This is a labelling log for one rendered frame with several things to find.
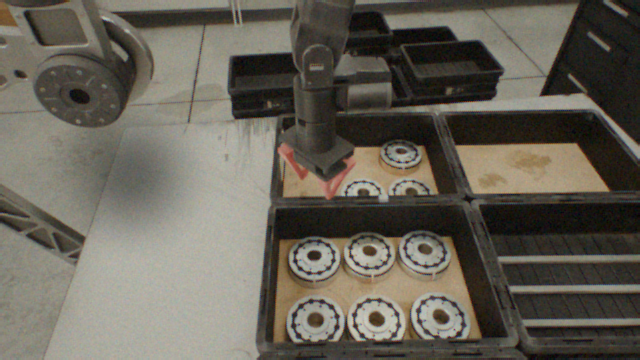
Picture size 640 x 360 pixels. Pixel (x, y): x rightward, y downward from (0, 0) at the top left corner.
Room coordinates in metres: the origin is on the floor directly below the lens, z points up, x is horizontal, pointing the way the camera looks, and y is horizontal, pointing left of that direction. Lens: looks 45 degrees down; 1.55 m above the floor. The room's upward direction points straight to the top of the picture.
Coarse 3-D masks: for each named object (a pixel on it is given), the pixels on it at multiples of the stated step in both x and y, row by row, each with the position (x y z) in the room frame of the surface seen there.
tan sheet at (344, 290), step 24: (288, 240) 0.55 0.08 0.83; (336, 240) 0.55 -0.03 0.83; (288, 264) 0.49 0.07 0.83; (456, 264) 0.49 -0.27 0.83; (288, 288) 0.43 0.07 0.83; (312, 288) 0.43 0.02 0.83; (336, 288) 0.43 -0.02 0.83; (360, 288) 0.43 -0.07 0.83; (384, 288) 0.43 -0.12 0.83; (408, 288) 0.43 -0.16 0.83; (432, 288) 0.43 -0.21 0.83; (456, 288) 0.43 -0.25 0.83; (288, 312) 0.38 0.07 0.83; (408, 312) 0.38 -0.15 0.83; (408, 336) 0.34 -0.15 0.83; (480, 336) 0.34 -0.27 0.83
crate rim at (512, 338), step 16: (272, 208) 0.55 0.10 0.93; (288, 208) 0.55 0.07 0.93; (304, 208) 0.55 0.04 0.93; (320, 208) 0.55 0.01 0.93; (336, 208) 0.56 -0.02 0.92; (464, 208) 0.55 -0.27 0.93; (272, 224) 0.51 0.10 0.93; (272, 240) 0.47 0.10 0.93; (480, 240) 0.47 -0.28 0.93; (480, 256) 0.44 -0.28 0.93; (496, 288) 0.38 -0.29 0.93; (496, 304) 0.35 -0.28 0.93; (256, 336) 0.29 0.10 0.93; (512, 336) 0.29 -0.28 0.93; (272, 352) 0.27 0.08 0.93
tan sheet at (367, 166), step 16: (368, 160) 0.80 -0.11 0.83; (288, 176) 0.74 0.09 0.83; (352, 176) 0.74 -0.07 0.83; (368, 176) 0.74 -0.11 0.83; (384, 176) 0.74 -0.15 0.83; (400, 176) 0.74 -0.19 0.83; (416, 176) 0.74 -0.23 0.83; (432, 176) 0.74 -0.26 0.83; (288, 192) 0.69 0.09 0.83; (304, 192) 0.69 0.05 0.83; (320, 192) 0.69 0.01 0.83; (336, 192) 0.69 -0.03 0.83
